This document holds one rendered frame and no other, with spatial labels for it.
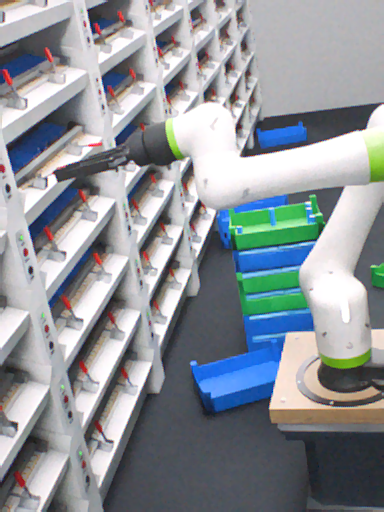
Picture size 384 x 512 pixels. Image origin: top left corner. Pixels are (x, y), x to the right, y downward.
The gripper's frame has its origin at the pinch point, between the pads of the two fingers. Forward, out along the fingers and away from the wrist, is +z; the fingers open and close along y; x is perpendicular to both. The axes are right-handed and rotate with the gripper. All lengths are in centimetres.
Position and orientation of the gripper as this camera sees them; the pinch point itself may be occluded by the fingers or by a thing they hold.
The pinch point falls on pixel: (70, 171)
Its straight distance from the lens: 183.7
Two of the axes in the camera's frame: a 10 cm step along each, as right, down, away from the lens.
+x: -3.3, -8.8, -3.4
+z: -9.3, 2.3, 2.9
